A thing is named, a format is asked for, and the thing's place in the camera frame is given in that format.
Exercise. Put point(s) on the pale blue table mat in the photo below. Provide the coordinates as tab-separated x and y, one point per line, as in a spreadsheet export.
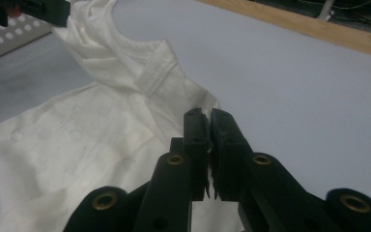
270	80

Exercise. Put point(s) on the white metal desk frame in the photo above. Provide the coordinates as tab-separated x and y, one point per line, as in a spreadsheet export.
326	8

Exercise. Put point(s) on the white baby romper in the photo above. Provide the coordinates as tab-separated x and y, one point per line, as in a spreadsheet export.
93	135

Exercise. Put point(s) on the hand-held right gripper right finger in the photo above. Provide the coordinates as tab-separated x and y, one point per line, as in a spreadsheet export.
228	154

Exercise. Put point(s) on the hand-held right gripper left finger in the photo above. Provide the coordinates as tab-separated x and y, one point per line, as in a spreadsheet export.
198	154

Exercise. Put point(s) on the white perforated plastic basket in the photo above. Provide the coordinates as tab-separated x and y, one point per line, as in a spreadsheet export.
19	35

